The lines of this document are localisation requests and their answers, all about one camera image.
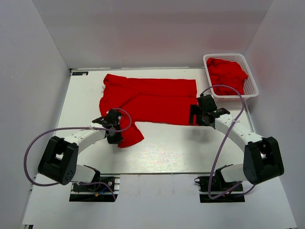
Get white plastic basket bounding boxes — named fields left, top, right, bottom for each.
left=203, top=53, right=259, bottom=100

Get blue table label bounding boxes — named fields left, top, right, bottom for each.
left=72, top=72, right=89, bottom=76

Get red shirts in basket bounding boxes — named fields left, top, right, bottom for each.
left=206, top=58, right=248, bottom=95

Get red t shirt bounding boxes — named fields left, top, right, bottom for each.
left=99, top=74, right=197, bottom=148

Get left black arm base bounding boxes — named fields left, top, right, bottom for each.
left=69, top=166, right=120, bottom=202

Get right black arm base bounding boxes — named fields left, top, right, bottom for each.
left=194, top=176, right=245, bottom=203

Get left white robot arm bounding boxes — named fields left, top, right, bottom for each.
left=38, top=109, right=123, bottom=190

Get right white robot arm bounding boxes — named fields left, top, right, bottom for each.
left=189, top=95, right=284, bottom=190

